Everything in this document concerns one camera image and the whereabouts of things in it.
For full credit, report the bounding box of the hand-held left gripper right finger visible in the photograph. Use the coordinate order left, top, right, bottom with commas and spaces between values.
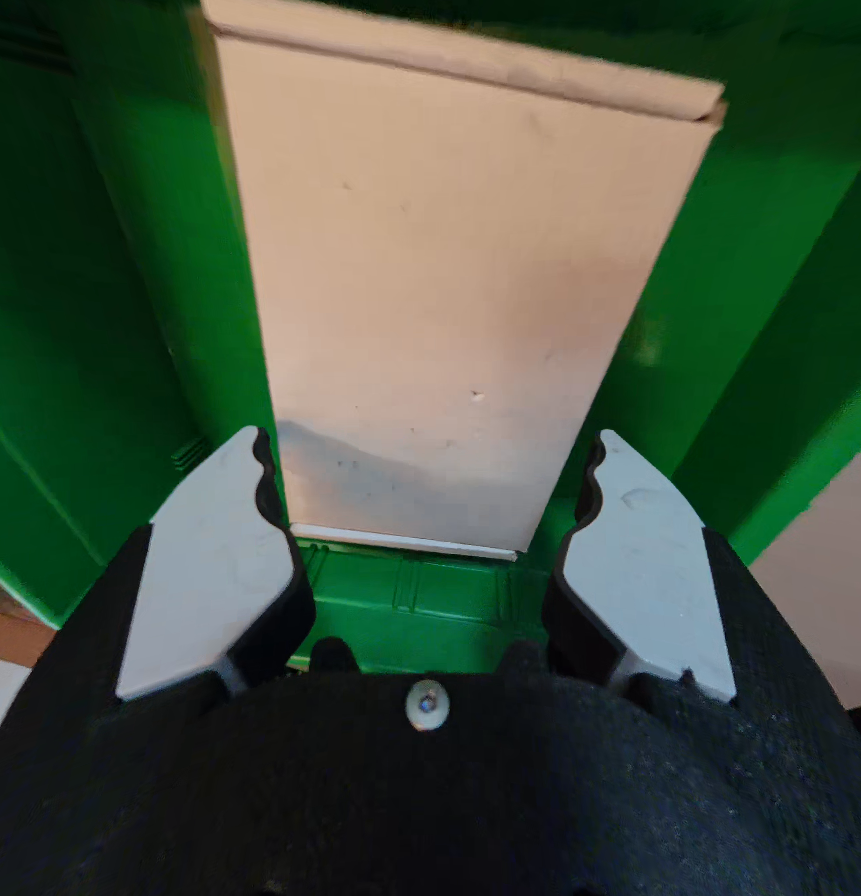
541, 428, 738, 704

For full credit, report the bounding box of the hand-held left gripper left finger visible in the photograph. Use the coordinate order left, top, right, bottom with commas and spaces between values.
114, 424, 317, 702

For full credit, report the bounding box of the green plastic bin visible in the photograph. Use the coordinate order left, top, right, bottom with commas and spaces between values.
0, 0, 861, 673

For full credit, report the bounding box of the white cardboard box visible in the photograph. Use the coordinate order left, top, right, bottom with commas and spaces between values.
200, 0, 727, 562

